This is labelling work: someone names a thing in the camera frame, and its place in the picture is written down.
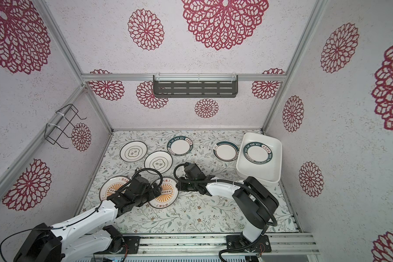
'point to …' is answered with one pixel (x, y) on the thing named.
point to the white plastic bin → (269, 172)
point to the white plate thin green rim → (133, 151)
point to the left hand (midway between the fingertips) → (157, 192)
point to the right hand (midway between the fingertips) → (174, 184)
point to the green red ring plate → (226, 151)
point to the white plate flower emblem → (159, 160)
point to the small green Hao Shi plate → (180, 146)
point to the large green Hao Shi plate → (257, 153)
